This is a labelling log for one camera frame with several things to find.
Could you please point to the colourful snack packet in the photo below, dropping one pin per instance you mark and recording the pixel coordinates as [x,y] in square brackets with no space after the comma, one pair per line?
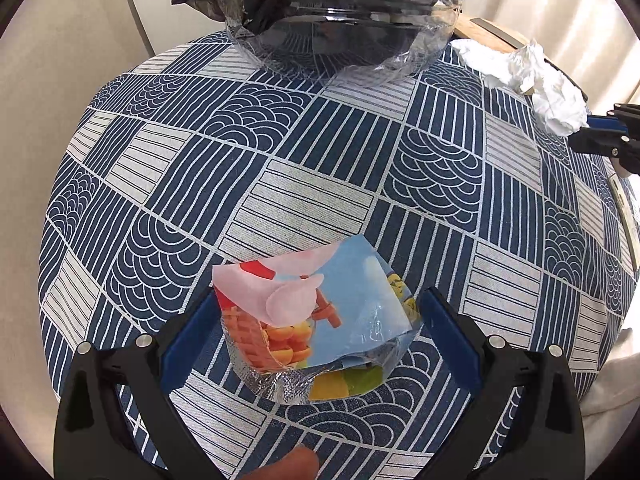
[345,300]

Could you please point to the person's left hand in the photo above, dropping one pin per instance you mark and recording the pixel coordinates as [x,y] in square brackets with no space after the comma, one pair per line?
[285,467]

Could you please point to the white cabinet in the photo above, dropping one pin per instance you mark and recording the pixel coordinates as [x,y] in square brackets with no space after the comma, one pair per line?
[165,20]

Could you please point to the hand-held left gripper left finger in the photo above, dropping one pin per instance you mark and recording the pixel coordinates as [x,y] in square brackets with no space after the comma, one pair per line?
[185,345]

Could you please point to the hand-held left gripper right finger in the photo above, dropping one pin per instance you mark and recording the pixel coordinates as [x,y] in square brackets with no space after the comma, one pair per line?
[450,340]

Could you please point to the wooden cutting board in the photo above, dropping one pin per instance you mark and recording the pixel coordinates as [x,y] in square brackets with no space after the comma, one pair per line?
[472,30]

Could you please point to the clear plastic bin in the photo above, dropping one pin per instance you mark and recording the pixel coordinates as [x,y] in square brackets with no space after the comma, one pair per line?
[340,45]

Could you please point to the large white tissue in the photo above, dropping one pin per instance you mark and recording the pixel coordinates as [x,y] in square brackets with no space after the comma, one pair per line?
[540,85]

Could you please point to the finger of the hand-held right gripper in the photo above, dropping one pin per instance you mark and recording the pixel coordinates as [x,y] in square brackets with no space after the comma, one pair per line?
[602,121]
[597,141]

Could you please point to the blue patterned tablecloth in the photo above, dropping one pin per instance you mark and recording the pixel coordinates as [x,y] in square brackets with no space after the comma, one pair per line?
[300,160]

